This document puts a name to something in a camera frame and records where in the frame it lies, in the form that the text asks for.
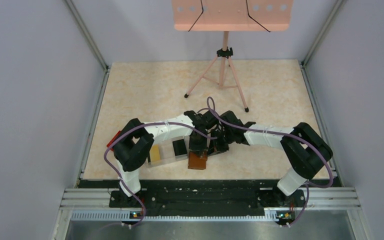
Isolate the clear acrylic card box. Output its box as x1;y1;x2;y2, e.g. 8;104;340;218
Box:
144;136;189;168

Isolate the brown leather card holder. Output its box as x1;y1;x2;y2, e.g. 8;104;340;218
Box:
187;150;218;170

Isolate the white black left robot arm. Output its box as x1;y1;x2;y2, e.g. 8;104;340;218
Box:
103;110;216;207

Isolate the yellow credit card stack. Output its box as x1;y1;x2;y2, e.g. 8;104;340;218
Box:
148;145;161;164

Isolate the pink tripod music stand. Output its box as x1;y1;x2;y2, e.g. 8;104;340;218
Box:
171;0;294;112

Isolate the black credit card stack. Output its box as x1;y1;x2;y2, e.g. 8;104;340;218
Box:
172;138;188;157

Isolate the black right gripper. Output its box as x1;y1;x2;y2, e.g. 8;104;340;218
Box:
206;128;235;157

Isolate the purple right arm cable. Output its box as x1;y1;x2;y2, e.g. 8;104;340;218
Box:
206;96;335;227

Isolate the red plastic block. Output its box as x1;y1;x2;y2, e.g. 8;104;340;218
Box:
106;130;121;148

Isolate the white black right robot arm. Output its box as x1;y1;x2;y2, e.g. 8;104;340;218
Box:
211;110;334;206

